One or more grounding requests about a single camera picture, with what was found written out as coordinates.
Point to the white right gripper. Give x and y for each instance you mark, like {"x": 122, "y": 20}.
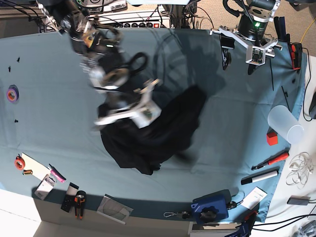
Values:
{"x": 143, "y": 112}

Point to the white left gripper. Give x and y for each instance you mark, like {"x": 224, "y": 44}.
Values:
{"x": 255, "y": 55}

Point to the black t-shirt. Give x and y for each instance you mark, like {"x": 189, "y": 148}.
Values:
{"x": 145, "y": 149}

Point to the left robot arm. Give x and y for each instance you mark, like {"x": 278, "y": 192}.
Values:
{"x": 249, "y": 33}

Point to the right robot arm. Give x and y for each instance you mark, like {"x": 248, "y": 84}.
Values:
{"x": 103, "y": 61}

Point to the long black rod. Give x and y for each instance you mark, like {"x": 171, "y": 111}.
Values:
{"x": 272, "y": 76}

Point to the short black rod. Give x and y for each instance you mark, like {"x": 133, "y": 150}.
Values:
{"x": 285, "y": 96}

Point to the orange black clamp tool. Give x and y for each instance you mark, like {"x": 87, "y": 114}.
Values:
{"x": 296, "y": 55}

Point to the translucent plastic cup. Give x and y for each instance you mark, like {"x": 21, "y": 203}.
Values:
{"x": 283, "y": 122}

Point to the red cube block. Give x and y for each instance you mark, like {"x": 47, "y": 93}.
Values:
{"x": 272, "y": 138}

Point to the clear cd sleeve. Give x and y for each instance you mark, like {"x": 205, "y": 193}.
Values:
{"x": 114, "y": 210}

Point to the orange black pliers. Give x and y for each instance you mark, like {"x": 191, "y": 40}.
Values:
{"x": 80, "y": 200}

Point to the pink packaged item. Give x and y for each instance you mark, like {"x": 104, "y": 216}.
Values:
{"x": 57, "y": 174}

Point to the silver carabiner keyring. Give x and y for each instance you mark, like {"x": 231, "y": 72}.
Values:
{"x": 183, "y": 215}

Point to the blue case with knob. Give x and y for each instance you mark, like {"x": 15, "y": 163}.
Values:
{"x": 209, "y": 209}

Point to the black and white marker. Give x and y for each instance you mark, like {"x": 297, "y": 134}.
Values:
{"x": 260, "y": 177}

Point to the white paper sheet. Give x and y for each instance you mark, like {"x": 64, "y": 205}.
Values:
{"x": 38, "y": 170}

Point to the battery blister pack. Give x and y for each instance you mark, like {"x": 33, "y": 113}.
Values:
{"x": 45, "y": 187}

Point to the purple tape roll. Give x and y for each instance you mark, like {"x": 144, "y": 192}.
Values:
{"x": 12, "y": 94}

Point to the gold battery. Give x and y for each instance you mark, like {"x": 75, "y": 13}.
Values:
{"x": 27, "y": 172}

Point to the orange tape roll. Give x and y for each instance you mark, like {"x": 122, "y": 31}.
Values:
{"x": 19, "y": 163}

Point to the white booklet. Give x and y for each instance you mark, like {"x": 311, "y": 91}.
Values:
{"x": 253, "y": 198}

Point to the grey phone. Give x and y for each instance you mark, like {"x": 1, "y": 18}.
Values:
{"x": 294, "y": 200}

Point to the red handled screwdriver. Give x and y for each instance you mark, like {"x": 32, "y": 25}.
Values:
{"x": 271, "y": 161}

